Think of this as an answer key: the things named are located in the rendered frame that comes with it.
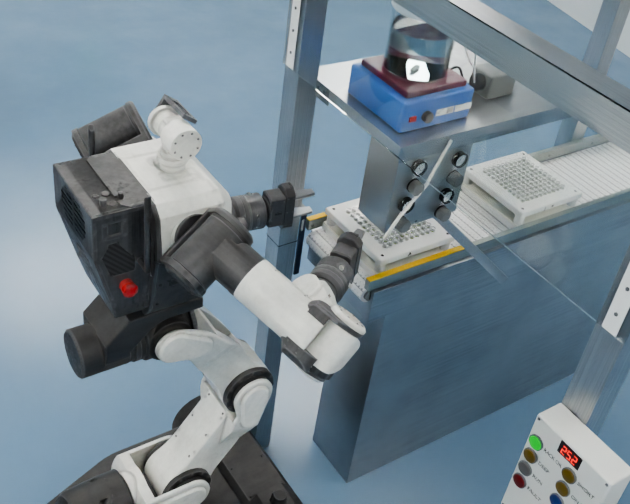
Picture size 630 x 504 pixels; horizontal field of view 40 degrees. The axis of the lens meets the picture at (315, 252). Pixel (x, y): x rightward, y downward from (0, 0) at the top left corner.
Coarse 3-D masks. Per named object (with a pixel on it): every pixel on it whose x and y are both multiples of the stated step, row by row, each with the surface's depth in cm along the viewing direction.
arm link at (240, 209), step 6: (234, 198) 203; (240, 198) 203; (234, 204) 202; (240, 204) 202; (246, 204) 202; (234, 210) 202; (240, 210) 201; (246, 210) 202; (240, 216) 201; (246, 216) 202; (246, 222) 200
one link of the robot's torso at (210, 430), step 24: (264, 384) 219; (216, 408) 227; (240, 408) 219; (264, 408) 225; (192, 432) 230; (216, 432) 226; (240, 432) 228; (168, 456) 231; (192, 456) 227; (216, 456) 233; (168, 480) 228; (192, 480) 228
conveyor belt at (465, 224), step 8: (456, 208) 246; (456, 216) 242; (464, 216) 243; (456, 224) 239; (464, 224) 240; (472, 224) 240; (312, 232) 229; (320, 232) 229; (464, 232) 237; (472, 232) 237; (480, 232) 238; (312, 240) 228; (320, 240) 226; (328, 240) 227; (472, 240) 234; (312, 248) 228; (320, 248) 225; (328, 248) 224; (320, 256) 226; (360, 272) 218; (360, 280) 215; (352, 288) 216; (360, 288) 214; (360, 296) 214
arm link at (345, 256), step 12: (348, 240) 193; (360, 240) 194; (336, 252) 192; (348, 252) 192; (360, 252) 196; (324, 264) 188; (336, 264) 188; (348, 264) 190; (348, 276) 189; (348, 288) 190
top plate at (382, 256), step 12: (348, 204) 228; (336, 216) 223; (348, 216) 224; (348, 228) 220; (360, 228) 220; (372, 240) 217; (408, 240) 219; (420, 240) 219; (432, 240) 220; (444, 240) 221; (372, 252) 213; (384, 252) 213; (396, 252) 214; (408, 252) 215; (420, 252) 218; (384, 264) 212
